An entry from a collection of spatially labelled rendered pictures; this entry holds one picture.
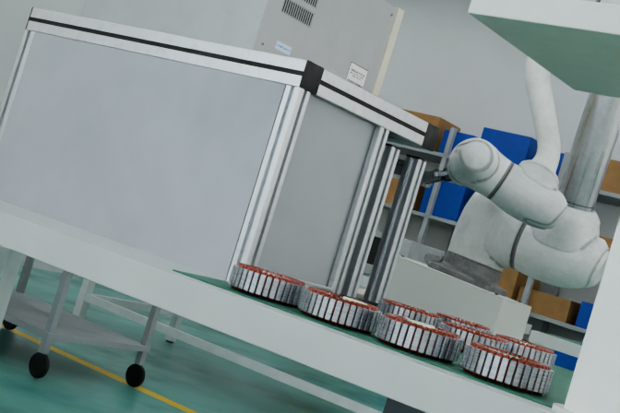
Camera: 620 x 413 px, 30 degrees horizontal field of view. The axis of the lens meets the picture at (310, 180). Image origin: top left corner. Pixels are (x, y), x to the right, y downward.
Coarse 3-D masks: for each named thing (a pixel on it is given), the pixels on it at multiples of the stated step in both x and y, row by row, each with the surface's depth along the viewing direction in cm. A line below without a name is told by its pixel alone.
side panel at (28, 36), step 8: (24, 32) 221; (32, 32) 219; (24, 40) 220; (24, 48) 220; (24, 56) 219; (16, 64) 220; (24, 64) 219; (16, 72) 220; (16, 80) 219; (8, 88) 220; (16, 88) 219; (8, 96) 220; (8, 104) 219; (0, 112) 220; (8, 112) 218; (0, 120) 219; (0, 128) 219; (0, 136) 218
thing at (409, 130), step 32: (64, 32) 214; (96, 32) 210; (128, 32) 205; (160, 32) 200; (192, 64) 194; (224, 64) 190; (256, 64) 187; (288, 64) 183; (320, 96) 185; (352, 96) 192; (416, 128) 210
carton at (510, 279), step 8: (480, 264) 890; (504, 272) 877; (512, 272) 873; (504, 280) 875; (512, 280) 871; (520, 280) 875; (536, 280) 895; (504, 288) 874; (512, 288) 870; (536, 288) 897; (512, 296) 870
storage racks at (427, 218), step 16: (400, 144) 946; (448, 144) 920; (432, 160) 980; (560, 176) 861; (432, 192) 920; (608, 192) 838; (384, 208) 997; (432, 208) 919; (448, 224) 918; (528, 288) 857; (544, 320) 845
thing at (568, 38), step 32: (480, 0) 140; (512, 0) 138; (544, 0) 136; (576, 0) 133; (512, 32) 144; (544, 32) 139; (576, 32) 134; (608, 32) 130; (544, 64) 157; (576, 64) 151; (608, 64) 145; (608, 256) 127; (608, 288) 126; (608, 320) 125; (608, 352) 125; (576, 384) 126; (608, 384) 124
